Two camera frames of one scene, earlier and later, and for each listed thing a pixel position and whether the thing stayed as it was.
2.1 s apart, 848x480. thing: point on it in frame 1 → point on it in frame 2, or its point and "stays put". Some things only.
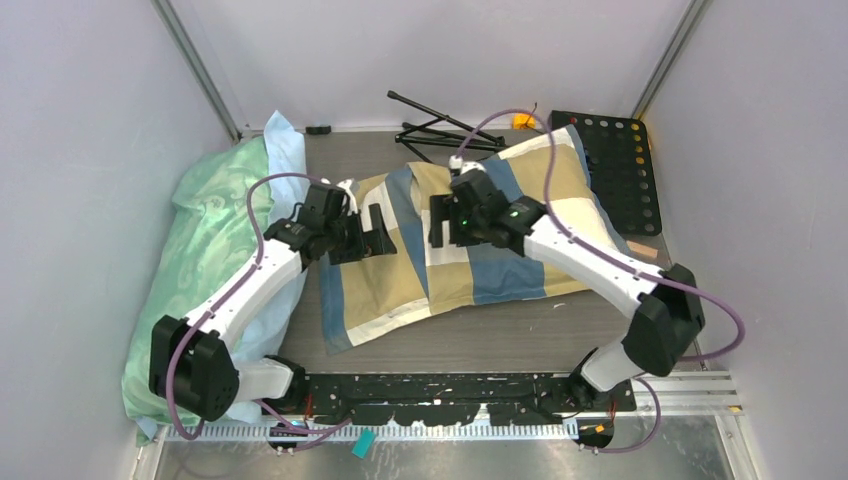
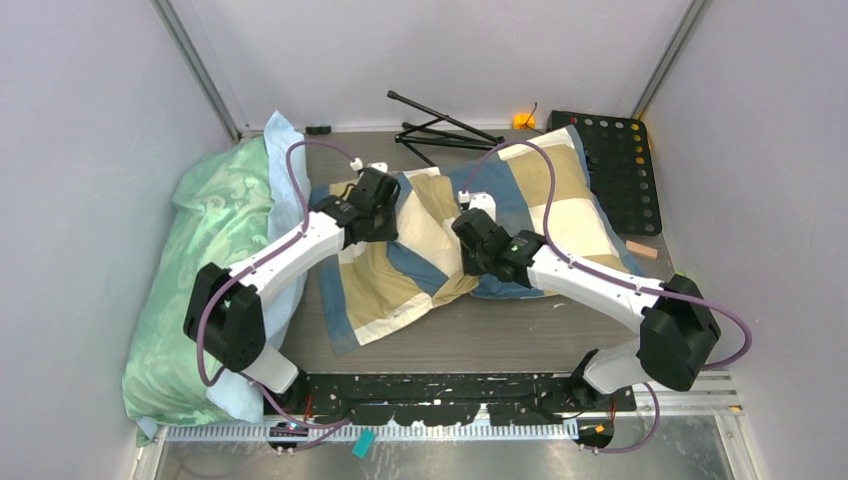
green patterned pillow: [216, 227] stays put
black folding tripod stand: [444, 132] stays put
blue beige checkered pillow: [367, 294] stays put
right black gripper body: [467, 227] → [474, 263]
